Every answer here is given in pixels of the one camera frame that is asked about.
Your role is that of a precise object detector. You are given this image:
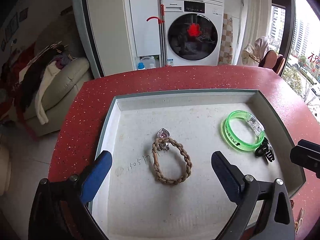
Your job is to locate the black hair claw clip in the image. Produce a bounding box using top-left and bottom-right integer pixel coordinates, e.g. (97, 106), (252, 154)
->
(255, 137), (275, 162)

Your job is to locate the beige thin hair clip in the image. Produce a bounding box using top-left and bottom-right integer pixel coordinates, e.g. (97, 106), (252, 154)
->
(295, 208), (305, 235)

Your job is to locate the braided tan hair tie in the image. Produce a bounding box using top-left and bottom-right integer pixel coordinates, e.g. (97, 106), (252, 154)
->
(151, 137), (193, 185)

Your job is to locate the pink heart silver earring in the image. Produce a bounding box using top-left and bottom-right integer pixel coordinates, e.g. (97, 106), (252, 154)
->
(157, 128), (170, 139)

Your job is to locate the green translucent bangle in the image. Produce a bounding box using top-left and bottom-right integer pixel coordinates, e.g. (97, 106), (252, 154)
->
(222, 110), (265, 151)

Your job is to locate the grey shallow tray box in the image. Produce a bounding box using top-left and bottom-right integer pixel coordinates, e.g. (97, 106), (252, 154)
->
(89, 89), (306, 239)

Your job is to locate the brown round chair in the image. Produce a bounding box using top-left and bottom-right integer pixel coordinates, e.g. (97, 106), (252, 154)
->
(258, 50), (278, 69)
(272, 54), (286, 75)

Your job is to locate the beige leather sofa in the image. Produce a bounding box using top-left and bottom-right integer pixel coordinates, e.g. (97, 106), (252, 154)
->
(24, 57), (92, 137)

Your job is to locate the pile of clothes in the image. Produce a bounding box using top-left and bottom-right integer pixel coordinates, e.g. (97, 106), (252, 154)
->
(1, 43), (66, 119)

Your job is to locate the white front-load washing machine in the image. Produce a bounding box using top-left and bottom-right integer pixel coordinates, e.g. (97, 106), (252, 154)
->
(161, 0), (223, 67)

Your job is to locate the white tall cabinet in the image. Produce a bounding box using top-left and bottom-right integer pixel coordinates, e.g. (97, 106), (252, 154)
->
(72, 0), (161, 78)

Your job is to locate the red handled mop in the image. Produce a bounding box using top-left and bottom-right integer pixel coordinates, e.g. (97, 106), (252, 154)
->
(146, 4), (168, 67)

